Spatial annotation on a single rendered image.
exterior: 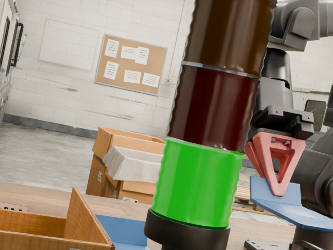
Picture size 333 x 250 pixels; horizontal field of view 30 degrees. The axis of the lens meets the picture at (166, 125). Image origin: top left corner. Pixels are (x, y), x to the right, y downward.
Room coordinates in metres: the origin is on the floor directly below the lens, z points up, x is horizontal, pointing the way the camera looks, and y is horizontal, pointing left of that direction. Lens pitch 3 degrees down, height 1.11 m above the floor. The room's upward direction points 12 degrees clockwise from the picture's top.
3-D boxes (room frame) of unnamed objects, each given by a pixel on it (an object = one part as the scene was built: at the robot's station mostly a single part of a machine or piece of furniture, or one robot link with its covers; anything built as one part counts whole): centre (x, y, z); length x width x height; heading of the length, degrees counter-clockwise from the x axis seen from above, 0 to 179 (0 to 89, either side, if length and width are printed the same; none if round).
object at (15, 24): (7.24, 1.92, 1.21); 0.86 x 0.10 x 0.79; 13
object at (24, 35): (7.72, 2.03, 1.27); 0.23 x 0.18 x 0.38; 103
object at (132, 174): (4.25, 0.03, 0.40); 0.66 x 0.62 x 0.50; 14
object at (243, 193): (7.30, -1.07, 0.07); 1.20 x 1.00 x 0.14; 105
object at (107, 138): (4.84, 0.23, 0.43); 0.57 x 0.53 x 0.58; 18
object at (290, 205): (0.71, -0.17, 1.01); 0.15 x 0.07 x 0.03; 16
